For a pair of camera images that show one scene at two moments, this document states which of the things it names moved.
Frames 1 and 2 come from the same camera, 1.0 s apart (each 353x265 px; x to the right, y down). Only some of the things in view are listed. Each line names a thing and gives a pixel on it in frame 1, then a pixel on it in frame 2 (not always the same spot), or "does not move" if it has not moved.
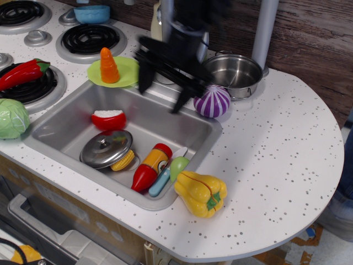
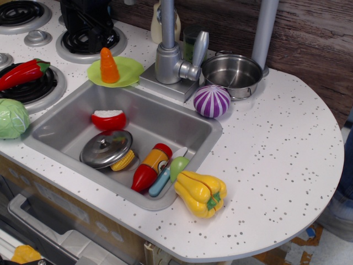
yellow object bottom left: (30, 254) does not move
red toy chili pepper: (24, 75) does not move
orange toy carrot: (110, 73) does not move
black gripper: (178, 57) → (81, 16)
